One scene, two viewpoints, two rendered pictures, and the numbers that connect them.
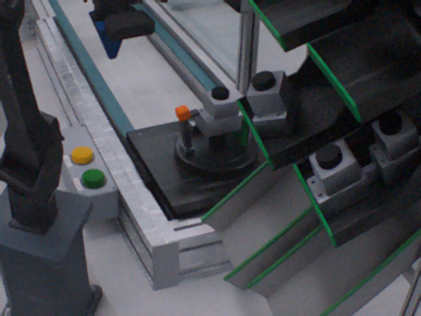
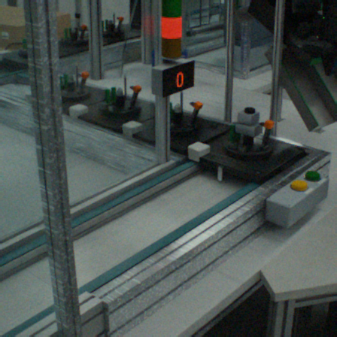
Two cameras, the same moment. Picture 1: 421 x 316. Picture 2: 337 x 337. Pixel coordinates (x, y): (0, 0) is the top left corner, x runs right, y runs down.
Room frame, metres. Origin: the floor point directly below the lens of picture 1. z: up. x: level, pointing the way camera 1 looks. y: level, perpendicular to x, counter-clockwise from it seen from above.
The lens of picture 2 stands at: (1.87, 1.31, 1.65)
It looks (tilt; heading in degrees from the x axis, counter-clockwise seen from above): 25 degrees down; 247
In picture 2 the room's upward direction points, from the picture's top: straight up
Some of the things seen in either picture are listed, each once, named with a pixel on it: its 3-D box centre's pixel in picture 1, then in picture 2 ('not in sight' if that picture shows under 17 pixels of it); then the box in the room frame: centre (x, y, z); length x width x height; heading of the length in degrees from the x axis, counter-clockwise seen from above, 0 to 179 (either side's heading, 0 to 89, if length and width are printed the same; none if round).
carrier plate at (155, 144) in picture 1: (215, 159); (247, 153); (1.06, -0.01, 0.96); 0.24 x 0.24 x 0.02; 26
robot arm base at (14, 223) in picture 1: (31, 201); not in sight; (0.75, 0.24, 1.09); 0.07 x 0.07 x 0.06; 79
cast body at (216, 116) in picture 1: (225, 107); (246, 119); (1.07, -0.02, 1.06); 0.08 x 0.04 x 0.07; 117
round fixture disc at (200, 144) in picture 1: (216, 149); (247, 147); (1.06, -0.01, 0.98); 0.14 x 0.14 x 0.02
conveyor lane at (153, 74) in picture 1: (163, 95); (171, 207); (1.34, 0.10, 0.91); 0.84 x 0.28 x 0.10; 26
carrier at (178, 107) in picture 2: not in sight; (177, 115); (1.17, -0.24, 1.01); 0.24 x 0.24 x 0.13; 26
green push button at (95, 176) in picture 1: (93, 180); (312, 177); (0.98, 0.19, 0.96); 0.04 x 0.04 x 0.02
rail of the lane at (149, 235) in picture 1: (86, 117); (235, 225); (1.24, 0.25, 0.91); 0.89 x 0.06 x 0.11; 26
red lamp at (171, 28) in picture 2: not in sight; (171, 26); (1.28, -0.03, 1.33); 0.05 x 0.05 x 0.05
